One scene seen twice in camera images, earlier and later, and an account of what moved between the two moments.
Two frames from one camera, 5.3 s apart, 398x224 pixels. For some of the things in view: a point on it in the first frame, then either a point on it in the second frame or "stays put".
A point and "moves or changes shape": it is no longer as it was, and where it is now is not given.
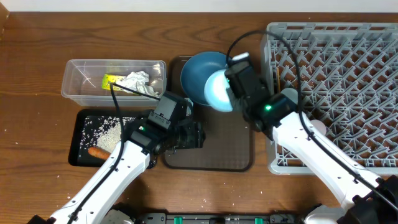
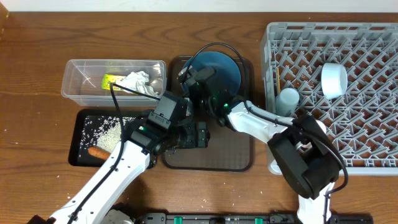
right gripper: [263, 81] -> [189, 94]
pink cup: [319, 126] stays put
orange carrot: [99, 152] stays put
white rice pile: [102, 132] stays put
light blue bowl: [215, 91] moves or changes shape
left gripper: [197, 135] stays put
